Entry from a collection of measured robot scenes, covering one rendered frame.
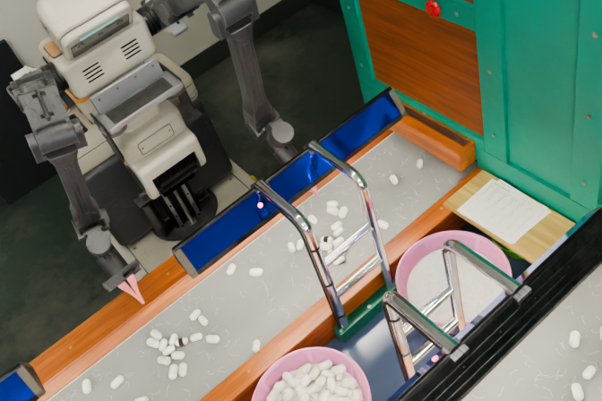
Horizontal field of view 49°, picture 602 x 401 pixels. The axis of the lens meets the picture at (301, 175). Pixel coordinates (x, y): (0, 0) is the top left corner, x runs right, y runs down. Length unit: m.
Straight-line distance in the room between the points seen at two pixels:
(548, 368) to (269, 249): 0.75
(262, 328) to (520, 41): 0.88
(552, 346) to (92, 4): 1.37
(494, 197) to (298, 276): 0.53
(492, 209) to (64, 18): 1.18
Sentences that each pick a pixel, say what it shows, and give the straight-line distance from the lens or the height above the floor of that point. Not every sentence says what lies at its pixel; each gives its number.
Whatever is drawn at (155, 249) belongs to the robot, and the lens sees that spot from 2.61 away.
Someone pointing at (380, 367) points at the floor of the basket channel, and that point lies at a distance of 1.61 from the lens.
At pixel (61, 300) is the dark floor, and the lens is 3.08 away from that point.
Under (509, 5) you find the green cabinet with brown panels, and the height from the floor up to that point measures 1.30.
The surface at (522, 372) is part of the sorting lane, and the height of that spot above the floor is 0.74.
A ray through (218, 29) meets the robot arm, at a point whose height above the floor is 1.33.
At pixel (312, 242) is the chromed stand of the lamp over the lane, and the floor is 1.06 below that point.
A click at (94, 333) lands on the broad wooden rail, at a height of 0.77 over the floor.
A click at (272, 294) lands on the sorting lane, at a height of 0.74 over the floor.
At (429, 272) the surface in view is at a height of 0.74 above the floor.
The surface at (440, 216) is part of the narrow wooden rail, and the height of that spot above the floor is 0.76.
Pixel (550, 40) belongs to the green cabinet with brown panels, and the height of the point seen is 1.25.
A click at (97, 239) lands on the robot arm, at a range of 1.67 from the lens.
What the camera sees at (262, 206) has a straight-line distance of 1.42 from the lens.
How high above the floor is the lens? 2.09
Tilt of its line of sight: 44 degrees down
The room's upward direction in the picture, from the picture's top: 20 degrees counter-clockwise
